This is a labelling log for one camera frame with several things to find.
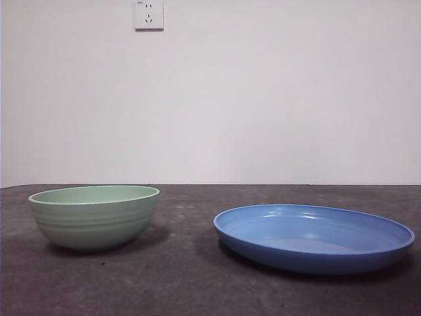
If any white wall socket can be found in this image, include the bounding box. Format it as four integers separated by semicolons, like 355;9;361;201
134;0;164;32

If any green ribbed bowl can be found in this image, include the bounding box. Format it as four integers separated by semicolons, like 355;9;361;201
28;185;161;253

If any blue round plate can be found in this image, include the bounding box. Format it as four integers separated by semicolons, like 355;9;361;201
212;203;416;276

